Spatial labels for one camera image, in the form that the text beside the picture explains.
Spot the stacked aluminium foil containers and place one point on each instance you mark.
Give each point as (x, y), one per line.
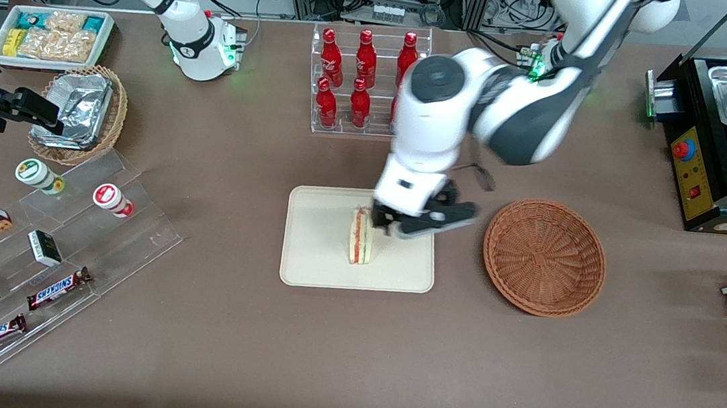
(80, 106)

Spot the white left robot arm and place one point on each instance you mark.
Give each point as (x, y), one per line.
(440, 117)

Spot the white power strip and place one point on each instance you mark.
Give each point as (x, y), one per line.
(387, 12)

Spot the clear acrylic bottle rack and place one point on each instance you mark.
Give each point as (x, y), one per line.
(379, 108)

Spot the light wicker basket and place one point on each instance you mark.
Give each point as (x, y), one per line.
(117, 117)

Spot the triangular sandwich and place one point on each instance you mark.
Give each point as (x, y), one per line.
(360, 244)

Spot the beige plastic tray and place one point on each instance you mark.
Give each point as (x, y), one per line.
(319, 240)

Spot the black food warmer machine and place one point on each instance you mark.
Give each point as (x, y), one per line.
(692, 191)

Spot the red cola bottle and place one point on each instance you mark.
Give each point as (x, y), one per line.
(331, 59)
(360, 106)
(366, 62)
(393, 112)
(326, 109)
(408, 50)

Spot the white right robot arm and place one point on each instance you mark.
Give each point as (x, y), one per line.
(199, 45)

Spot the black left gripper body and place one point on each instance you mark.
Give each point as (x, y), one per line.
(443, 194)

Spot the brown wicker basket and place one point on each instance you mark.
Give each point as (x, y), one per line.
(544, 257)

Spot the green lid drink bottle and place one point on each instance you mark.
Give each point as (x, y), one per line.
(34, 173)

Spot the teal snack packet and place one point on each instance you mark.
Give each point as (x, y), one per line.
(93, 24)
(30, 21)

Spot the grey box with green light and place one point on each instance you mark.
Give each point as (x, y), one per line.
(659, 100)

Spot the yellow snack packet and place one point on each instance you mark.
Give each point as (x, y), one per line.
(11, 43)

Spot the red lid drink bottle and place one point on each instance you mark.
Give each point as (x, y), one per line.
(110, 198)

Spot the clear rice cracker bag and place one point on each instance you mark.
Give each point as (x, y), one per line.
(56, 44)
(65, 21)

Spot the clear acrylic stepped display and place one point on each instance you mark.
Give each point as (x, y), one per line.
(130, 233)

